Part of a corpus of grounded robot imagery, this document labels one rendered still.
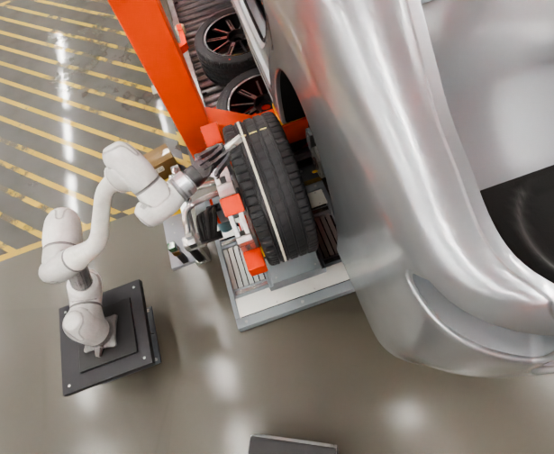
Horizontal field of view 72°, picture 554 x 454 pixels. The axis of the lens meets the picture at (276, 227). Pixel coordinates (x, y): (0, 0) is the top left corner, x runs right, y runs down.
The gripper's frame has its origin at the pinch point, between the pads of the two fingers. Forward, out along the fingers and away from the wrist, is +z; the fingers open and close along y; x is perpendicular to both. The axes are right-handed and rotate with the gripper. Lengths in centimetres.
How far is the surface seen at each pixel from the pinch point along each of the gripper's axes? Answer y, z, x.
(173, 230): -39, -37, -84
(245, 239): 18.5, -17.8, -28.0
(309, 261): 25, 8, -103
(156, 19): -55, 12, 14
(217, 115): -54, 21, -49
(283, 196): 21.1, 2.1, -16.0
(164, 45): -54, 10, 4
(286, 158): 13.3, 12.2, -10.0
